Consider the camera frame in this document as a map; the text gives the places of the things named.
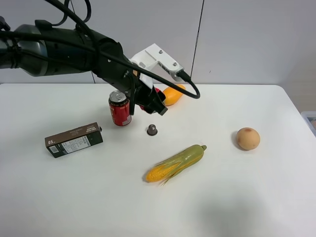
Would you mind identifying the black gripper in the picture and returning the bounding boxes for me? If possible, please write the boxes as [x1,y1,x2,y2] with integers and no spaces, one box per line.
[95,39,168,116]

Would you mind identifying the rainbow spiky ball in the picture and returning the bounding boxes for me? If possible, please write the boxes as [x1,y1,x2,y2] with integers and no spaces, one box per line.
[139,87,161,114]

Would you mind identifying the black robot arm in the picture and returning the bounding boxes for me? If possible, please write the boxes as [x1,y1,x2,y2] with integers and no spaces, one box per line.
[0,31,167,115]

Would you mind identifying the orange yellow mango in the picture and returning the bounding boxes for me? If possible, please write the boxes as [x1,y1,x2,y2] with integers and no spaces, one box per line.
[163,87,183,106]

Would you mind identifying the red soda can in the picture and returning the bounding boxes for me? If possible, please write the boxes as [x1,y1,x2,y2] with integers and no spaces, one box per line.
[108,90,131,126]

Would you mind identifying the brown coffee capsule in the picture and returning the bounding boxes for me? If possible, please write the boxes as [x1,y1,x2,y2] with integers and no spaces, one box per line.
[147,124,158,136]

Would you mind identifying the plastic corn cob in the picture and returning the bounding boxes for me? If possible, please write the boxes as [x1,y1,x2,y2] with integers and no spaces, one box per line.
[145,145,207,185]

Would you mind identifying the dark brown carton box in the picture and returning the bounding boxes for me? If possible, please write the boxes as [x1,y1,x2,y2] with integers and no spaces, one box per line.
[44,122,103,158]

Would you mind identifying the brown potato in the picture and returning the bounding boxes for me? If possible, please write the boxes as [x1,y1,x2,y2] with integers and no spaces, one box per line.
[237,127,261,151]

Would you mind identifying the clear plastic bin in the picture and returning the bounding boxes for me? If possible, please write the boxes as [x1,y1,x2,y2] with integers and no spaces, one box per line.
[301,111,316,136]

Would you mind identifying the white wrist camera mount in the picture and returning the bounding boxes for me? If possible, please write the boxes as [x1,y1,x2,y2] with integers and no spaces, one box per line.
[129,43,184,81]

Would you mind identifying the black camera cable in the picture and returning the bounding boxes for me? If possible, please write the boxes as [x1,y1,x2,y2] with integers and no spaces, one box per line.
[0,0,201,100]

